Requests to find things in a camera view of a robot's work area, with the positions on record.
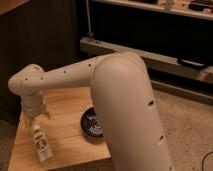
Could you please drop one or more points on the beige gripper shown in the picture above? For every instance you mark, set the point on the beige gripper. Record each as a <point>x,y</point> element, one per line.
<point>33,107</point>

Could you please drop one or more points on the clear plastic bottle white cap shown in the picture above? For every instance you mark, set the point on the clear plastic bottle white cap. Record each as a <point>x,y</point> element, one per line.
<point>42,146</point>

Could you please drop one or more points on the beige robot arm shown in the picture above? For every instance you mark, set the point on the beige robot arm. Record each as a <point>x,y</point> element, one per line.
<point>122,97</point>

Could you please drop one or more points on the black ceramic bowl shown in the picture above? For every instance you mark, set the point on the black ceramic bowl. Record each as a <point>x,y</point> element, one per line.
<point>90,125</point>

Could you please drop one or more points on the light wooden table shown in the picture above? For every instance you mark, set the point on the light wooden table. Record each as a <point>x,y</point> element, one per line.
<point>68,143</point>

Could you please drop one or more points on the metal vertical pole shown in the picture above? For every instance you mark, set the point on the metal vertical pole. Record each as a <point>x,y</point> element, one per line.
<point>90,33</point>

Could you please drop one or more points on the background wooden shelf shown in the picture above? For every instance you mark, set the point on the background wooden shelf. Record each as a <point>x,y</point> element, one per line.
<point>177,7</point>

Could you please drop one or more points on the wooden beam rail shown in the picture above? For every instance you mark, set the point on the wooden beam rail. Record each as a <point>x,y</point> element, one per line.
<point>154,61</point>

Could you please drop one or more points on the black handle loop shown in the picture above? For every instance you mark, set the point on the black handle loop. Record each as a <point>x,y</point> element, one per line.
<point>181,61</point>

